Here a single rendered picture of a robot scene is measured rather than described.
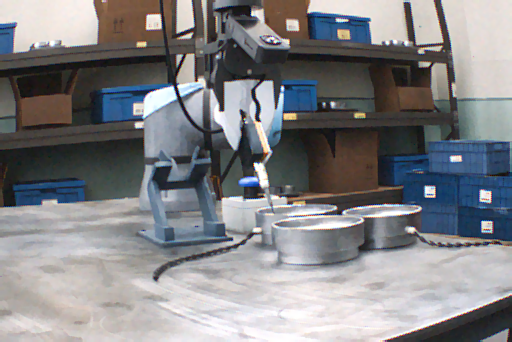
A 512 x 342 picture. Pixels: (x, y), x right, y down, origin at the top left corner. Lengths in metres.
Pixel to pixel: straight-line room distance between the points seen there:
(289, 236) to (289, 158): 4.66
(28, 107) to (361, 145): 2.38
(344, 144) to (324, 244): 4.30
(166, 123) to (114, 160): 3.60
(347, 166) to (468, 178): 0.97
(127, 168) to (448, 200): 2.20
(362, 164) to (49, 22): 2.49
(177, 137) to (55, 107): 2.98
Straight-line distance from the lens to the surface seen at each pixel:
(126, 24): 4.50
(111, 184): 4.96
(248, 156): 0.98
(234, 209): 1.08
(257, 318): 0.59
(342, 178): 5.09
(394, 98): 5.45
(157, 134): 1.37
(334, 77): 5.70
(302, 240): 0.79
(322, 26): 5.09
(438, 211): 5.00
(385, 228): 0.86
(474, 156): 4.71
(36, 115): 4.28
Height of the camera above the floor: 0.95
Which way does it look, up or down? 4 degrees down
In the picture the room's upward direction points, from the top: 3 degrees counter-clockwise
